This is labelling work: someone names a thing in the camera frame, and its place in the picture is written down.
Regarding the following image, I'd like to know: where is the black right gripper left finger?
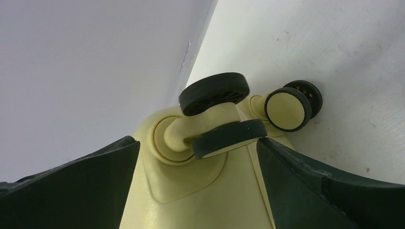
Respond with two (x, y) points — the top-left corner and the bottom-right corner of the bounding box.
(0, 136), (140, 229)

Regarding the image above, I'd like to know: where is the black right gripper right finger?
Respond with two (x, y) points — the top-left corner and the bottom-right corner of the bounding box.
(256, 138), (405, 229)

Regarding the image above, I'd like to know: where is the yellow suitcase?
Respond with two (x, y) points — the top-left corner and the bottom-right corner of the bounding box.
(119, 72), (323, 229)

